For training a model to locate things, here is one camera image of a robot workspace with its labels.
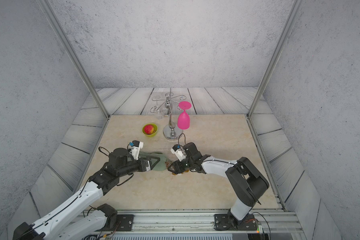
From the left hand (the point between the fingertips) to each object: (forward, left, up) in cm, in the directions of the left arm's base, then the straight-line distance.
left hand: (156, 160), depth 75 cm
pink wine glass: (+26, -14, +2) cm, 29 cm away
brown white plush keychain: (+5, -4, -12) cm, 14 cm away
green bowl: (+33, +6, -15) cm, 37 cm away
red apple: (+31, +10, -13) cm, 36 cm away
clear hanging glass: (+39, +3, -7) cm, 39 cm away
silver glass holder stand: (+33, -6, -18) cm, 38 cm away
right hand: (+2, -7, -12) cm, 14 cm away
